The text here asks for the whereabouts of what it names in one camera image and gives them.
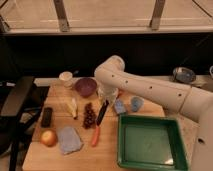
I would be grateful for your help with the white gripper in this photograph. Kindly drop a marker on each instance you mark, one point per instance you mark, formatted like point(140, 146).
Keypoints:
point(109, 97)

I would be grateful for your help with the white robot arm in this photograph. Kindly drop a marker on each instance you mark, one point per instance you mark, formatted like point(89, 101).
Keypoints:
point(194, 103)

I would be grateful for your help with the purple bowl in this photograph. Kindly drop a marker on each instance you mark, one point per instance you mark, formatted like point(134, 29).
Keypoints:
point(85, 87)

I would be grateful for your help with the metal bowl in background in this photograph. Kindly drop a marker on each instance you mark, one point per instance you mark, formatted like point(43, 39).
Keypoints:
point(184, 75)

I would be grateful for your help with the blue sponge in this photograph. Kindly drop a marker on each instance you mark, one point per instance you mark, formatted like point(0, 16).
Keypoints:
point(119, 107)

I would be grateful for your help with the blue plastic cup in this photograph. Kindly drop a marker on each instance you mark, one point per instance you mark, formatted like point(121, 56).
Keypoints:
point(136, 103)

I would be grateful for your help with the bunch of dark grapes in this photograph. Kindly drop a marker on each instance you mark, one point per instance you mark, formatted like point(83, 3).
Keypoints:
point(89, 116)

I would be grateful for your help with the peeled banana toy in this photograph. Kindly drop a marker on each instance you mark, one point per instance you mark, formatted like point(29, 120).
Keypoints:
point(72, 108)

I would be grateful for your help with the white paper cup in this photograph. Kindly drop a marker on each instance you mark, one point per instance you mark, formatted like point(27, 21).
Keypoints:
point(66, 78)

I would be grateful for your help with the green plastic tray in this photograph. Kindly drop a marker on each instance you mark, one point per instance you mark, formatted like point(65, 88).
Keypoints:
point(150, 144)

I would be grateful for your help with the blue grey cloth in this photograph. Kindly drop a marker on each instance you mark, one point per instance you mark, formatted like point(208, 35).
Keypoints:
point(69, 140)

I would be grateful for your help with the black rectangular block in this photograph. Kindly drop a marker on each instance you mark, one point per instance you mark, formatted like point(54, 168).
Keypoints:
point(46, 117)

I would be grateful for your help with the red yellow apple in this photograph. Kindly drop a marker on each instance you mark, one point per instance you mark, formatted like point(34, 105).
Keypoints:
point(48, 138)

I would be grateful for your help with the black office chair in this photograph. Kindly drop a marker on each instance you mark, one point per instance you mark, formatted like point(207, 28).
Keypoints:
point(11, 128)

